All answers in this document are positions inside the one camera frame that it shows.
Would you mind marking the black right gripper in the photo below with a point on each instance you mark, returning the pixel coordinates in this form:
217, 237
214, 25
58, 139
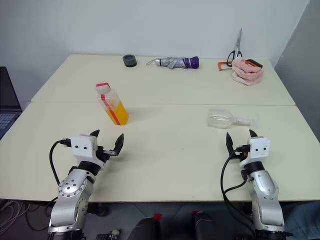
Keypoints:
241, 153

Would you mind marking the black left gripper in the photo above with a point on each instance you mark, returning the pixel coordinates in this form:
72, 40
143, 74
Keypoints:
101, 155

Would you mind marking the orange juice bottle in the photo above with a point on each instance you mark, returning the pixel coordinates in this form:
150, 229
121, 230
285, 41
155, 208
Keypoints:
118, 112

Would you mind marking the white bottle cap pink band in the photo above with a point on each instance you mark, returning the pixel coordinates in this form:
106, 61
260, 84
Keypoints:
103, 87

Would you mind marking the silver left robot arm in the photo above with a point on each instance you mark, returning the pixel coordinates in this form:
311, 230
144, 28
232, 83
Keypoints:
72, 190

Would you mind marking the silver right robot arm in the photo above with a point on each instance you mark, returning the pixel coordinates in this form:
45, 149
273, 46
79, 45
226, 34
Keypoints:
266, 197

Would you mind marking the clear plastic scoop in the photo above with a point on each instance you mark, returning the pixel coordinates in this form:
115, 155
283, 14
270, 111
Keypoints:
220, 120

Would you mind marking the pink towel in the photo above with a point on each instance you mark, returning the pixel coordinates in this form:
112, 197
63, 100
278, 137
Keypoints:
246, 75

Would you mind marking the orange hacksaw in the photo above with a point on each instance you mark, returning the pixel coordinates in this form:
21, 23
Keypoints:
219, 65

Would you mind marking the black round tape roll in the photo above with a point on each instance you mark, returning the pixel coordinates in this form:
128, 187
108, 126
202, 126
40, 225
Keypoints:
130, 61

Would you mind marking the dark rounded shape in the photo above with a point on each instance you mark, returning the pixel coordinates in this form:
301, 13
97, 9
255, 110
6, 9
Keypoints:
146, 228
203, 225

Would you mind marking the folded silver purple umbrella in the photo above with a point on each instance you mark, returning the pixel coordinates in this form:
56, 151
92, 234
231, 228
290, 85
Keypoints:
175, 62

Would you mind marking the person in blue jeans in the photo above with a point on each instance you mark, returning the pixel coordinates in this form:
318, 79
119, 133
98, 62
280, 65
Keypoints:
303, 222

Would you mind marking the dark laptop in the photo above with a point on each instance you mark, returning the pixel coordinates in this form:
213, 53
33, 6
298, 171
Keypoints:
7, 100

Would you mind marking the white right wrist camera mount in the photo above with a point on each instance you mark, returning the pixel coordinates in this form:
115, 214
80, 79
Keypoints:
260, 148

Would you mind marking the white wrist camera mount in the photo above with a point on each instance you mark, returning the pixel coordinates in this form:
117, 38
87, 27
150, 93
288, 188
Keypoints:
260, 148
83, 147

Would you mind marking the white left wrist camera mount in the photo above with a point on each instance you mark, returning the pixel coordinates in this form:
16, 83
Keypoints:
83, 147

